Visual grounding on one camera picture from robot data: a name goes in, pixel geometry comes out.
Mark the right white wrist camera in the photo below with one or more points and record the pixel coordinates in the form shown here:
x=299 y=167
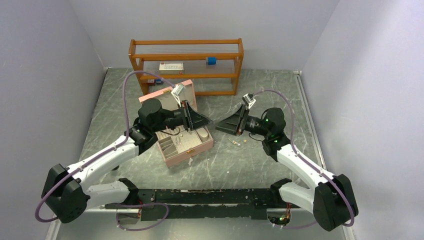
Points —
x=249 y=100

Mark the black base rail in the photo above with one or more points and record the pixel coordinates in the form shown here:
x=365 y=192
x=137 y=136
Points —
x=252 y=203

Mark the beige watch pillow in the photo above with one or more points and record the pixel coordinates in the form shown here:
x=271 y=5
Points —
x=202 y=134

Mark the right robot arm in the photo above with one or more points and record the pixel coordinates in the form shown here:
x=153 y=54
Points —
x=328 y=197

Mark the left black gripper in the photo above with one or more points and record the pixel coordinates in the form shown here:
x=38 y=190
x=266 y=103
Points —
x=192 y=120

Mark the blue cube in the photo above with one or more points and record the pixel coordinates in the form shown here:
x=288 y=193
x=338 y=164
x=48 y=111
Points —
x=211 y=61

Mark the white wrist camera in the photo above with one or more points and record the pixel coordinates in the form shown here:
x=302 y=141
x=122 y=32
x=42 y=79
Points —
x=249 y=100
x=177 y=90

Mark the pink jewelry box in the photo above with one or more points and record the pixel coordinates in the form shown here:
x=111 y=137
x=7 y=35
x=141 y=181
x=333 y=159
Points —
x=178 y=144

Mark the orange wooden shelf rack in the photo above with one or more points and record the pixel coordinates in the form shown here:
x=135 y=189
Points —
x=145 y=57

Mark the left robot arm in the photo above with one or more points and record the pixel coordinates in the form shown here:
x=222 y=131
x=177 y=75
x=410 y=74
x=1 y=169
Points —
x=69 y=191

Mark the gold pearl bangle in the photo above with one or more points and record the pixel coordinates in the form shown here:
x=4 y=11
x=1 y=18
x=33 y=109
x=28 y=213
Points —
x=238 y=143

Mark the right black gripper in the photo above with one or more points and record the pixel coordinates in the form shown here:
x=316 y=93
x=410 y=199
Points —
x=231 y=124

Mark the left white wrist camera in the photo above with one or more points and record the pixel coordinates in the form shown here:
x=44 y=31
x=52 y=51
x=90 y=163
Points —
x=177 y=90

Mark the white red-print box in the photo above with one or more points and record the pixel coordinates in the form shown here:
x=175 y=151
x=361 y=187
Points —
x=171 y=67

